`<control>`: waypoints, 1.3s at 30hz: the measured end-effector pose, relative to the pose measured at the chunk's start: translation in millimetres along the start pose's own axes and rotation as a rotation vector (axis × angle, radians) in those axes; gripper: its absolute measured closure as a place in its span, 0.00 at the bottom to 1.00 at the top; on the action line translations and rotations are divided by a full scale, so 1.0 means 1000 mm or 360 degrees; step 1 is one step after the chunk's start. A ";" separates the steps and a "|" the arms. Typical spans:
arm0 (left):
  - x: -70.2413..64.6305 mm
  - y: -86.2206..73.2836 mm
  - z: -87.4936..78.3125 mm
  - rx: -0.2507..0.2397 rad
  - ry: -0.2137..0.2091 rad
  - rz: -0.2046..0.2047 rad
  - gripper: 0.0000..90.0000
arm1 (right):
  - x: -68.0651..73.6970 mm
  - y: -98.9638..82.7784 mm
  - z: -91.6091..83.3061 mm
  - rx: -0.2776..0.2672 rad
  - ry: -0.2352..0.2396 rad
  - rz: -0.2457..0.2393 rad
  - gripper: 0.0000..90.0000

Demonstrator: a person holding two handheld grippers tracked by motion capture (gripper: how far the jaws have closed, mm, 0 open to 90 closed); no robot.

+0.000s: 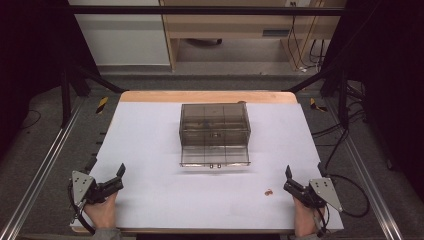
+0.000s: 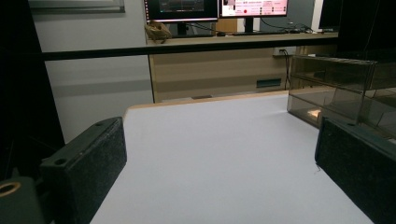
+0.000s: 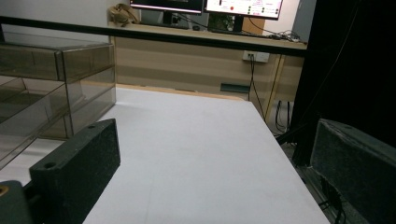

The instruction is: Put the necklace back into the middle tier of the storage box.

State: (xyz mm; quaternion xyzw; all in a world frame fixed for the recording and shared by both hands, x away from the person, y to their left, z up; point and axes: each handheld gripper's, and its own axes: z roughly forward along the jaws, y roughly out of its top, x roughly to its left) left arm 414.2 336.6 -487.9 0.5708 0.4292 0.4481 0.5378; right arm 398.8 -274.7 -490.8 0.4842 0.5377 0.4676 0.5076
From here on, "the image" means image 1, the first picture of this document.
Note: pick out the smoky transparent drawer box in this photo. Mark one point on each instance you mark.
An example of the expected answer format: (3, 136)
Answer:
(215, 115)

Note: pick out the yellow clamp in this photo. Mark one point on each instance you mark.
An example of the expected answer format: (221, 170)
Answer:
(102, 105)
(315, 105)

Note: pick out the right yellow clamp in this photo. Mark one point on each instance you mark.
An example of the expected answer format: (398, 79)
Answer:
(315, 105)

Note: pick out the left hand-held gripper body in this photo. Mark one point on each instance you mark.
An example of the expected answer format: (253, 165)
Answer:
(83, 185)

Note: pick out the light wooden desk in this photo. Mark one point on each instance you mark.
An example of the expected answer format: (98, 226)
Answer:
(233, 28)

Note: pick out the left yellow clamp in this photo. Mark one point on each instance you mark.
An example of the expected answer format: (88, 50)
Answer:
(102, 105)

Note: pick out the white table sheet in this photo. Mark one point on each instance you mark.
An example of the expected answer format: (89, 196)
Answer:
(150, 150)

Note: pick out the person's right hand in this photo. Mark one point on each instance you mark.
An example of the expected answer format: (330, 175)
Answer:
(306, 221)

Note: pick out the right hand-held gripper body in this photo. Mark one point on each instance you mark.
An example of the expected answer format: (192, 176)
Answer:
(325, 191)

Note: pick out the person's left hand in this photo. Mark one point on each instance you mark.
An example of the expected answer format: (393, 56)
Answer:
(101, 215)

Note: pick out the black horizontal frame bar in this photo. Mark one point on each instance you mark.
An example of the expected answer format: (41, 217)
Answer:
(206, 10)

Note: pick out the aluminium frame rail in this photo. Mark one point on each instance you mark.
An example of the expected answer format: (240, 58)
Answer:
(40, 173)
(366, 180)

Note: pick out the black diagonal frame strut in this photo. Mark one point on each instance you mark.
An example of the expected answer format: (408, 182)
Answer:
(100, 78)
(313, 80)

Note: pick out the black upright frame post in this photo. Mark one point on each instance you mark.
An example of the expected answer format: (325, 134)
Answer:
(343, 100)
(65, 100)

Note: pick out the small reddish-brown object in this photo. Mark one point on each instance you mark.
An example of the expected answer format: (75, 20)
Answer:
(268, 192)

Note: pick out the black curtain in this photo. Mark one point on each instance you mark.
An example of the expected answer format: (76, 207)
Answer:
(30, 50)
(390, 83)

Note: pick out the white cabinet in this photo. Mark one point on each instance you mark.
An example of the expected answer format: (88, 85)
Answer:
(123, 40)

